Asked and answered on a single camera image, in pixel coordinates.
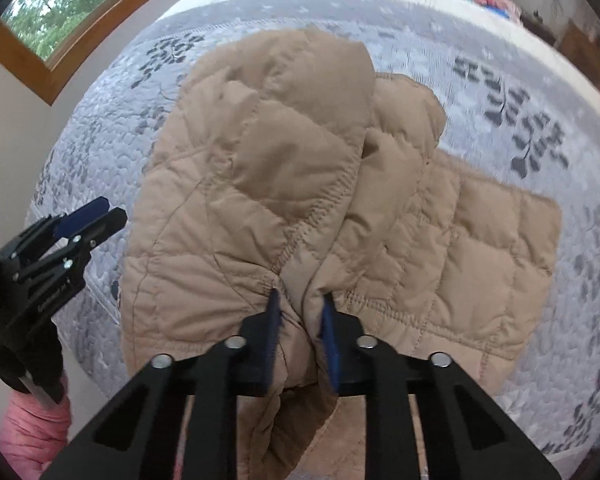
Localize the large wooden side window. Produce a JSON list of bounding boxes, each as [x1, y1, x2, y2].
[[0, 0, 149, 105]]

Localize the beige quilted down coat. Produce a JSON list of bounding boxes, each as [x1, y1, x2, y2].
[[119, 28, 562, 479]]

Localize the pink knitted cloth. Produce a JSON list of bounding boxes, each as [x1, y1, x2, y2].
[[0, 374, 72, 480]]

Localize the grey floral quilted bedspread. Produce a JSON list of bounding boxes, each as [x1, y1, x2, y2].
[[27, 0, 600, 474]]

